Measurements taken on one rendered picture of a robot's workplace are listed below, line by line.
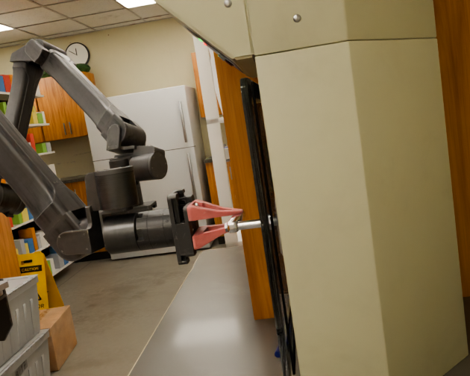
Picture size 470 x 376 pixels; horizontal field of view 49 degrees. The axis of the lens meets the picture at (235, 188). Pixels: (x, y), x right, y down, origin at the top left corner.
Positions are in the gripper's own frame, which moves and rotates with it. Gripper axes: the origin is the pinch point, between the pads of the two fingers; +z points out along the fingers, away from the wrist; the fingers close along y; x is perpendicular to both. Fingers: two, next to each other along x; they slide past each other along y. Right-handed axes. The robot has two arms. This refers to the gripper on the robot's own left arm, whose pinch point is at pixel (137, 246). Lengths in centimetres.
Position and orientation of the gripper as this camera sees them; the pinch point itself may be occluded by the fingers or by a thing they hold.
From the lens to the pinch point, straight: 117.0
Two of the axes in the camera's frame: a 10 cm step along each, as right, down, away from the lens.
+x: 0.8, -1.4, 9.9
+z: 1.5, 9.8, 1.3
